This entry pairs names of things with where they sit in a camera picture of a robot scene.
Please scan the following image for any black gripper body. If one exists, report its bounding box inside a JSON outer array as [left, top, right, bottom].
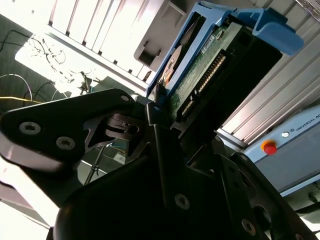
[[46, 149, 242, 240]]

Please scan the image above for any hard disk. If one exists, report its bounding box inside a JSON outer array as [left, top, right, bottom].
[[146, 1, 305, 131]]

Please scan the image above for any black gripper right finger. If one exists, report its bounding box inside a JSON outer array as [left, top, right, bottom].
[[174, 123, 318, 240]]

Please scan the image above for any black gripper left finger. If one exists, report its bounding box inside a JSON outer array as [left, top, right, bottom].
[[0, 88, 192, 211]]

